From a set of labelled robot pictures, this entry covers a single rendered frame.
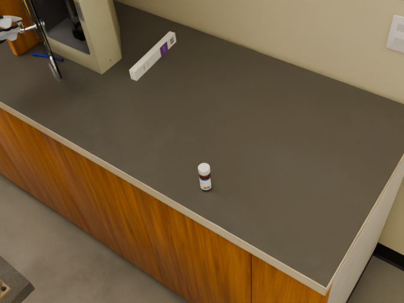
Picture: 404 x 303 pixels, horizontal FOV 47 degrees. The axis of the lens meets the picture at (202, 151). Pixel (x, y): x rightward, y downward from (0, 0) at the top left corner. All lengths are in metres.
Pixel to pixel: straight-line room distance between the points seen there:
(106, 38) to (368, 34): 0.88
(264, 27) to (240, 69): 0.17
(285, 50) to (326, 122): 0.36
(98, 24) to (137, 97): 0.28
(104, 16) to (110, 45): 0.12
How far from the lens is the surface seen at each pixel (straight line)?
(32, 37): 2.02
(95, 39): 1.70
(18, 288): 1.31
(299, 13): 1.64
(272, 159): 1.41
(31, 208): 2.69
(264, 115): 1.53
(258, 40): 1.80
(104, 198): 1.81
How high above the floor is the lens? 2.02
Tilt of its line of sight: 49 degrees down
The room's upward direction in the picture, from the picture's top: 7 degrees counter-clockwise
